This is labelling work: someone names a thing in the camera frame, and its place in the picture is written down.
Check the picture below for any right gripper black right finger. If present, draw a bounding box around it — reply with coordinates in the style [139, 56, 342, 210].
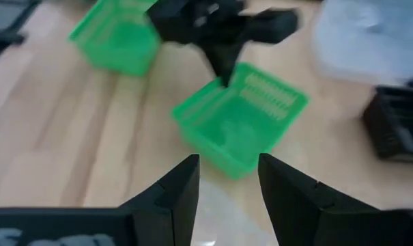
[259, 152, 413, 246]

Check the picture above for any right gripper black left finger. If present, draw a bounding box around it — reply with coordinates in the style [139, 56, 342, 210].
[0, 153, 201, 246]

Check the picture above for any green plastic basket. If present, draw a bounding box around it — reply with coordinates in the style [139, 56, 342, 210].
[171, 62, 310, 181]
[68, 0, 162, 77]

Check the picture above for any black plastic basket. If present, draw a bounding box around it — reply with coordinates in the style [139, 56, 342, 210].
[362, 85, 413, 162]

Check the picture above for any black aluminium rig frame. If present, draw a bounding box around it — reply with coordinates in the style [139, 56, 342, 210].
[0, 0, 42, 74]

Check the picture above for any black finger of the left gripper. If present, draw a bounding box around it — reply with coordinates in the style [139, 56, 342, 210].
[205, 44, 226, 86]
[225, 43, 245, 87]

